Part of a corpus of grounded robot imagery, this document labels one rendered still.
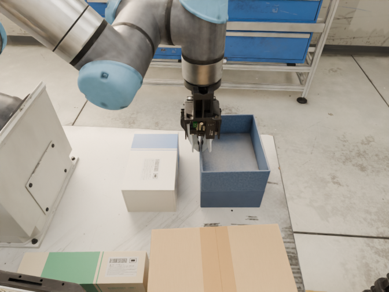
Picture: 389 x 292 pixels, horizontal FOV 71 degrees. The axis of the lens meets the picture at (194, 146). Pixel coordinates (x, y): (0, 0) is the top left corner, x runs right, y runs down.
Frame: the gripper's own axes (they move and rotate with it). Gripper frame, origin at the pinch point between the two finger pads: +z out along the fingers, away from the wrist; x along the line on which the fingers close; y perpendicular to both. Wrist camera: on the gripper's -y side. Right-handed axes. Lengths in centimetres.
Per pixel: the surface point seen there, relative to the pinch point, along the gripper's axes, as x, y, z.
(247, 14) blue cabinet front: 37, -139, 18
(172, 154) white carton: -6.9, -0.1, 3.4
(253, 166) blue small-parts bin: 13.4, 2.9, 5.0
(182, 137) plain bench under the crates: -5.0, -16.5, 12.4
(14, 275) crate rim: -25.1, 34.0, -10.7
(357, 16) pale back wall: 155, -213, 46
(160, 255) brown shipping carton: -7.6, 28.7, -3.6
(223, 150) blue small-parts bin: 6.3, -3.0, 5.0
